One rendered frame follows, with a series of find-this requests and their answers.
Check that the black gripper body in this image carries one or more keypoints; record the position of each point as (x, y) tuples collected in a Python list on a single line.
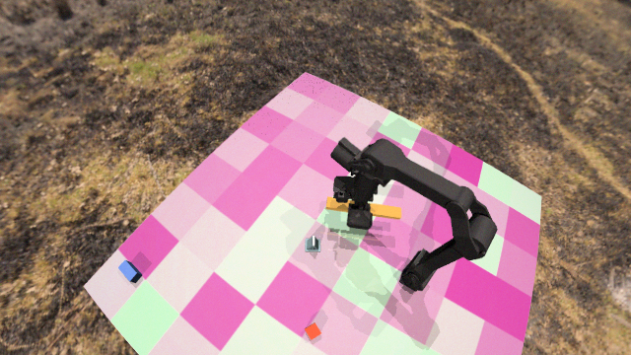
[(361, 217)]

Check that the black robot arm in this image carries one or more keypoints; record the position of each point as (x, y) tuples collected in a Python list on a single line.
[(381, 162)]

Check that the orange block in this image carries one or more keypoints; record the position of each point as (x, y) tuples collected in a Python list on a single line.
[(312, 331)]

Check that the blue block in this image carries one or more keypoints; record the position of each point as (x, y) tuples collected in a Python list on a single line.
[(130, 271)]

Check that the orange bar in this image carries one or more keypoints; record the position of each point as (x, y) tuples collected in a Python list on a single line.
[(378, 210)]

